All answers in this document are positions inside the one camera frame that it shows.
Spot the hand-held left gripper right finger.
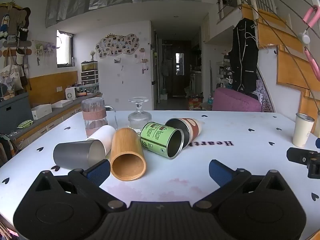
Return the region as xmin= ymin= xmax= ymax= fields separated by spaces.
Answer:
xmin=192 ymin=159 xmax=288 ymax=210

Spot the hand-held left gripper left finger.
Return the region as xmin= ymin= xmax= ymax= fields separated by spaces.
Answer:
xmin=33 ymin=159 xmax=127 ymax=212

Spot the cream steel cup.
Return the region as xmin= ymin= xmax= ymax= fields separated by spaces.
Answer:
xmin=292 ymin=113 xmax=316 ymax=148

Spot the grey metal cup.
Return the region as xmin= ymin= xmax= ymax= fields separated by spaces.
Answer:
xmin=53 ymin=140 xmax=106 ymax=171

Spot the bamboo wooden cup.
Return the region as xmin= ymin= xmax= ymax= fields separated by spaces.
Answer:
xmin=110 ymin=127 xmax=147 ymax=181

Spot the white cup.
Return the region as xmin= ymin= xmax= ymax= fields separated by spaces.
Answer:
xmin=86 ymin=125 xmax=116 ymax=157

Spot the brown and beige cup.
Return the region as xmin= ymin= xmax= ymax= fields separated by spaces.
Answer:
xmin=165 ymin=118 xmax=203 ymax=147

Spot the green label metal cup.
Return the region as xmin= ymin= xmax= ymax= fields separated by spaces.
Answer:
xmin=140 ymin=121 xmax=185 ymax=160

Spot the white heart-print tablecloth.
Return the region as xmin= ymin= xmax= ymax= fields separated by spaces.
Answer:
xmin=0 ymin=110 xmax=320 ymax=240

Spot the glass mug with brown sleeve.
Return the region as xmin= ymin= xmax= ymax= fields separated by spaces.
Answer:
xmin=81 ymin=97 xmax=118 ymax=138

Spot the clear glass goblet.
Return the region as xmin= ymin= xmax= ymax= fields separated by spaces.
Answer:
xmin=128 ymin=97 xmax=153 ymax=134

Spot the pink upholstered chair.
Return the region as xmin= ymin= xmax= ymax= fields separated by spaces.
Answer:
xmin=212 ymin=87 xmax=262 ymax=112

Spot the red carton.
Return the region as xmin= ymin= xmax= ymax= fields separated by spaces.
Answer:
xmin=188 ymin=96 xmax=203 ymax=111

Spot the flat white tray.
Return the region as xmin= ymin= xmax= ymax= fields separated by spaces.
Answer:
xmin=51 ymin=99 xmax=73 ymax=109

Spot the white cardboard box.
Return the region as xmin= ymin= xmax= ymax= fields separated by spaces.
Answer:
xmin=31 ymin=103 xmax=53 ymax=120

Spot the small white appliance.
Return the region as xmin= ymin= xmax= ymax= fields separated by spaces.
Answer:
xmin=65 ymin=87 xmax=78 ymax=100

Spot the wooden staircase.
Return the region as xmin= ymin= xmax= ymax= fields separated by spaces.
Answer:
xmin=241 ymin=3 xmax=320 ymax=120

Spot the green patterned pouch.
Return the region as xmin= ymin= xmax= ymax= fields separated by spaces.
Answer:
xmin=17 ymin=120 xmax=34 ymax=130

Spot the pink and white clamp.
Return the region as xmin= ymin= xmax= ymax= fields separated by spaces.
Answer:
xmin=298 ymin=6 xmax=320 ymax=82

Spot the small drawer organizer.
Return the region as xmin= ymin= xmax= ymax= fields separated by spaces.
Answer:
xmin=80 ymin=60 xmax=99 ymax=86

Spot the grey storage box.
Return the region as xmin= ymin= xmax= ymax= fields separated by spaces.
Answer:
xmin=0 ymin=91 xmax=34 ymax=136

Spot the black hanging jacket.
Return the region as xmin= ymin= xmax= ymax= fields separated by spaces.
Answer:
xmin=228 ymin=18 xmax=259 ymax=93

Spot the dark entrance door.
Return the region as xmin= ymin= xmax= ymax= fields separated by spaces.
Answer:
xmin=171 ymin=40 xmax=192 ymax=97

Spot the window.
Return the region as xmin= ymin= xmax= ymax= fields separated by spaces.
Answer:
xmin=56 ymin=29 xmax=74 ymax=68

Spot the cloud-shaped photo board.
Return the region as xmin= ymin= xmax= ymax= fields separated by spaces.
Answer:
xmin=96 ymin=33 xmax=139 ymax=59

